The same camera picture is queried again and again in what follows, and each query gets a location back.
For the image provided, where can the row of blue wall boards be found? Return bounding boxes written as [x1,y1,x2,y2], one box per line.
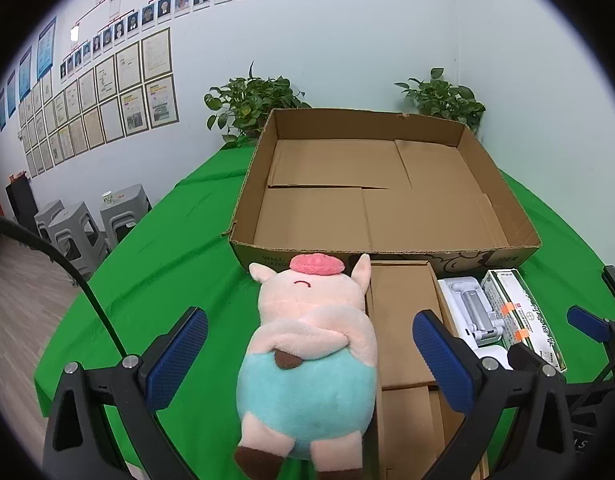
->
[0,16,57,151]

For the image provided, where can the black cable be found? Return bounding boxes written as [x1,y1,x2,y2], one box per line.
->
[0,212,131,361]

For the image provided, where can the grey boxes by wall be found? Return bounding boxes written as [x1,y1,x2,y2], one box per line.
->
[100,185,153,250]

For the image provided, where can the white plastic packaged item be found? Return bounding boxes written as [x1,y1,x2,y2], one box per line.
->
[436,276,513,371]

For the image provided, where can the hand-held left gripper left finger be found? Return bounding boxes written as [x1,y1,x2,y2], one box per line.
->
[42,306,209,480]

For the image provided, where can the black cabinet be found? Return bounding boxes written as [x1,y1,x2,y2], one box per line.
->
[6,178,38,233]

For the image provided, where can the large cardboard box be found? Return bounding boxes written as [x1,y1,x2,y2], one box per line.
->
[222,107,543,281]

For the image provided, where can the grey plastic stool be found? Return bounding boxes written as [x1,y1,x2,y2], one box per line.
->
[34,200,66,241]
[48,202,108,281]

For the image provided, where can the group of framed wall certificates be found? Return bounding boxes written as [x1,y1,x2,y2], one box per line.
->
[18,27,181,179]

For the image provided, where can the pink plush pig toy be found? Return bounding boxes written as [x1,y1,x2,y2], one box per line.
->
[234,253,379,480]

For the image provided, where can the bushy potted green plant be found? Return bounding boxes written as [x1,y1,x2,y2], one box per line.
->
[204,61,312,150]

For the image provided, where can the row of wall portrait photos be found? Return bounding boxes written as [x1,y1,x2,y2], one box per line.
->
[60,0,306,81]

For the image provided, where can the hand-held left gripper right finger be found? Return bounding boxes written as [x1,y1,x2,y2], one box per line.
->
[412,310,576,480]

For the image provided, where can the green and white medicine box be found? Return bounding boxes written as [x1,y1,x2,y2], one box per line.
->
[480,268,568,373]

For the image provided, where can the small potted green plant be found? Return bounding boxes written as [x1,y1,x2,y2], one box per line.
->
[393,67,487,136]

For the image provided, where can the flat folded cardboard piece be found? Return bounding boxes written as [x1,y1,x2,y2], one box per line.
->
[363,260,491,480]

